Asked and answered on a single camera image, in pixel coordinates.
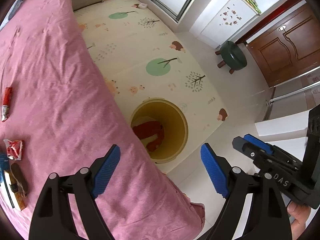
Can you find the red trash inside bin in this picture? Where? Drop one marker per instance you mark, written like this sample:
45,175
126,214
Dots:
150,129

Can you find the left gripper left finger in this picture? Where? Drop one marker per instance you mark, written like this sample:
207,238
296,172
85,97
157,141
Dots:
52,217

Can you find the right hand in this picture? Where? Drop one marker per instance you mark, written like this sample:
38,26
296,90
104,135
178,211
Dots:
300,213

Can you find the brown wooden door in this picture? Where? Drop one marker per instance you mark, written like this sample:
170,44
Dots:
289,48

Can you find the yellow trash bin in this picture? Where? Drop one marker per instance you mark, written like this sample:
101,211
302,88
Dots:
174,124

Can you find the cartoon tree play mat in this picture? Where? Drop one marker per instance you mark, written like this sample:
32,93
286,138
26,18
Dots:
140,58

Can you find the blue snack packet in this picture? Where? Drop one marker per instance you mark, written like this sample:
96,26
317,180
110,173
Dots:
4,187

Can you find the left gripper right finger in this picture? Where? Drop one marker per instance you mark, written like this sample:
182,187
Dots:
267,219

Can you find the red white wrapper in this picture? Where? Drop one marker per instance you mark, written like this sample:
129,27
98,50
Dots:
14,149

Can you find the dark green round stool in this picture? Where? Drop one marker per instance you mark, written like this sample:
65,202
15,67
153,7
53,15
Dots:
232,56

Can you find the pink bed sheet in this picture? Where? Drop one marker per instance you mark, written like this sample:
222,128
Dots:
63,111

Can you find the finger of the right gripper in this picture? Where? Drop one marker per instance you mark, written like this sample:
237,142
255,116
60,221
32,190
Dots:
257,142
249,150

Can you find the long red snack wrapper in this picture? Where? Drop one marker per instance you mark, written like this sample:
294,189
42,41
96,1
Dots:
6,104

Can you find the white cabinet with stickers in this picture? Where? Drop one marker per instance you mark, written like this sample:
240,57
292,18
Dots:
220,20

